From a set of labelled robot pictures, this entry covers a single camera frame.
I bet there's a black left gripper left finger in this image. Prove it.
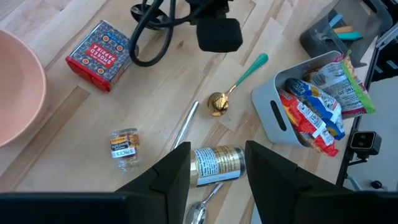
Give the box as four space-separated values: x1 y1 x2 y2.
114 141 192 224

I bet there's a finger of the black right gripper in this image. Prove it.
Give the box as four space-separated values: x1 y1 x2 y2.
196 17 244 54

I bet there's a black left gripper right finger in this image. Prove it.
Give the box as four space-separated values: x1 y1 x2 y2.
244 139 398 224

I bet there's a gold label spice jar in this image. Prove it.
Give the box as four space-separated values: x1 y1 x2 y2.
190 145 248 189

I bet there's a red ramen packet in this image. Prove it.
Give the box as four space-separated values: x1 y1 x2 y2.
277 88 340 157

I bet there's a light grey plastic bin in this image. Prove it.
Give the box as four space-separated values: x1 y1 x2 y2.
251 50 354 149

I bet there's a blue ramen packet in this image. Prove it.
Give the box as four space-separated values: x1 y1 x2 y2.
285 77 347 141

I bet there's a light blue handle utensil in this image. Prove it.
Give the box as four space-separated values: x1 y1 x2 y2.
327 12 345 29

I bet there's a shrimp ramen packet green edge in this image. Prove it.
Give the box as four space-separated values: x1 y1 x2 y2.
302 49 377 119

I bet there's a dark grey plastic bin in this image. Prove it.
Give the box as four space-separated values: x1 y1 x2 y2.
298 0 394 68

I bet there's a small glass spice jar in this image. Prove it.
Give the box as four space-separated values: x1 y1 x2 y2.
108 127 142 172

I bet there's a smoked paprika tin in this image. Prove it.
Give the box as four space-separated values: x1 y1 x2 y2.
65 19 134 93

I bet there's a peach plastic bowl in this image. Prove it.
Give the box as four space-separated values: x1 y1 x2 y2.
0 28 49 149

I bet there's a silver utensil orange handle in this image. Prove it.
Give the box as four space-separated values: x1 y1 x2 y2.
185 182 224 224

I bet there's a gold spoon green handle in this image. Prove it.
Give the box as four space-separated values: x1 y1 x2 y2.
206 52 270 118

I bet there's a black aluminium table frame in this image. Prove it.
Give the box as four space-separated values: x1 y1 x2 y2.
335 21 398 187

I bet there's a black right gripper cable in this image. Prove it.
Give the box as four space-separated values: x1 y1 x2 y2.
128 0 200 68

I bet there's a black table-level camera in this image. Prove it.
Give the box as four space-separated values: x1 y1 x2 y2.
347 130 383 157

